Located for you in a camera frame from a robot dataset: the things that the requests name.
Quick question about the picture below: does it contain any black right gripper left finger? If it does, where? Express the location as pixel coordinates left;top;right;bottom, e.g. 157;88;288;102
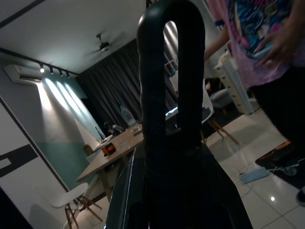
104;147;148;229

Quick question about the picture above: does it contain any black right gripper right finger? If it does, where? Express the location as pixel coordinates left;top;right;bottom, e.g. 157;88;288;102
190;143;254;229

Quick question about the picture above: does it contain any blue long-handled dustpan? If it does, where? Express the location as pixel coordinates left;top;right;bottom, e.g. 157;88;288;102
137;0;207;229

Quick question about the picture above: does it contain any small black floor mat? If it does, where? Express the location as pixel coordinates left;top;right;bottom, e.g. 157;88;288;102
254;139;305;191

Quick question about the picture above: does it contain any person's left hand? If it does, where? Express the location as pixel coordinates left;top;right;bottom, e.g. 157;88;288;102
258;28;296;67

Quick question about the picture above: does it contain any white power strip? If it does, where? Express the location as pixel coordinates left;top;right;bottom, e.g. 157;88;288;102
239;167;270;186

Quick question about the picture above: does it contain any wooden legged table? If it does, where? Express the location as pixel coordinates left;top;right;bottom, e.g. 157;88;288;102
76;128;148;198

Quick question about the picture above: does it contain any orange and black device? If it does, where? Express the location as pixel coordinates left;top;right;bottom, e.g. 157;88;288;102
101;143;117;158

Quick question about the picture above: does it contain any white wooden legged chair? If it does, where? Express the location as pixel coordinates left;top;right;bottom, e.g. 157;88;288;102
201;95;240;145
51;182;103;229

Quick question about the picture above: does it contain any small black tripod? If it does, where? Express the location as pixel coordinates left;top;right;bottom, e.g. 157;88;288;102
95;127;104;144

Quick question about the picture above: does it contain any large clear water bottle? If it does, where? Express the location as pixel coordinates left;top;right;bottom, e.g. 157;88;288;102
119;104;136;127

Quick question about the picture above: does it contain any grey blue armchair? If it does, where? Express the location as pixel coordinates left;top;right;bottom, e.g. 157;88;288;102
209;88;235;113

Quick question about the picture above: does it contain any person in black trousers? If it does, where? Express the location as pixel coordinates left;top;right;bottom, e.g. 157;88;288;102
207;0;305;191

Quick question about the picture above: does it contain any dark grey curtain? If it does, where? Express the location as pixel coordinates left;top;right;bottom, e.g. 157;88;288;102
77;39;179;125

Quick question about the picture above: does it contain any white drawer unit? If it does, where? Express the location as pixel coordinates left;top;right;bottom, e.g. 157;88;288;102
215;57;254;115

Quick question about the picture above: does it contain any black bag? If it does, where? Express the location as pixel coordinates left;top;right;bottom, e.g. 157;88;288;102
204;77;224;96

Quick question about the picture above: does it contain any dark ceiling fan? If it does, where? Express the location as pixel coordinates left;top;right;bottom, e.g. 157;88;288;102
91;33;120;54

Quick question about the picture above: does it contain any white air conditioner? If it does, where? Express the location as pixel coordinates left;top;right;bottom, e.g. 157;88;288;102
3;63;43;84

